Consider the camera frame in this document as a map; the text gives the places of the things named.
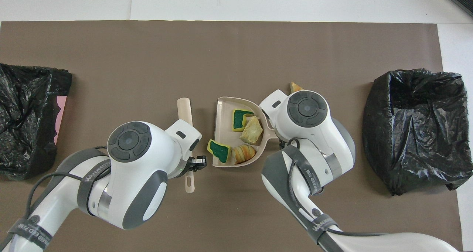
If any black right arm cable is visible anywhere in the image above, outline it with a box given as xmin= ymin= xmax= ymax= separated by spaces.
xmin=286 ymin=139 xmax=387 ymax=238

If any beige bread chunk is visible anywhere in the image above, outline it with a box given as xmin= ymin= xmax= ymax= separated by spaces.
xmin=239 ymin=116 xmax=263 ymax=144

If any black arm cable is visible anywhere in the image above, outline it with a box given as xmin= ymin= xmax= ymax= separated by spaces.
xmin=286 ymin=139 xmax=387 ymax=238
xmin=0 ymin=146 xmax=111 ymax=252

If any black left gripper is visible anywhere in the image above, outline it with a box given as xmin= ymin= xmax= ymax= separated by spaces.
xmin=180 ymin=155 xmax=207 ymax=174

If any brown paper table mat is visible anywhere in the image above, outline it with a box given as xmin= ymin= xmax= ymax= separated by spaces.
xmin=0 ymin=21 xmax=464 ymax=252

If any pale croissant piece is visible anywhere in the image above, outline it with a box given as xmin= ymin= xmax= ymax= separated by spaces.
xmin=232 ymin=144 xmax=256 ymax=164

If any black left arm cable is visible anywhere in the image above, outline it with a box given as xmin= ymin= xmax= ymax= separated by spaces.
xmin=0 ymin=146 xmax=111 ymax=252

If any beige plastic dustpan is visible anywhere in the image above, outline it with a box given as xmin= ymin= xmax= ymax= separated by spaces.
xmin=212 ymin=96 xmax=278 ymax=168

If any green yellow sponge piece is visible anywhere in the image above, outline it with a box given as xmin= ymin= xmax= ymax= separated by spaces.
xmin=232 ymin=109 xmax=255 ymax=131
xmin=207 ymin=139 xmax=232 ymax=163

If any beige hand brush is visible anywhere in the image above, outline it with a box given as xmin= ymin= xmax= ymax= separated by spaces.
xmin=177 ymin=98 xmax=195 ymax=194

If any black trash bag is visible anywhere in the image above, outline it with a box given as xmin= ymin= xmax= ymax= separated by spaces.
xmin=362 ymin=69 xmax=473 ymax=196
xmin=0 ymin=63 xmax=73 ymax=181

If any pink plastic bin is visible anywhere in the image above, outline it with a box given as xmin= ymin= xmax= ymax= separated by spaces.
xmin=54 ymin=95 xmax=68 ymax=145

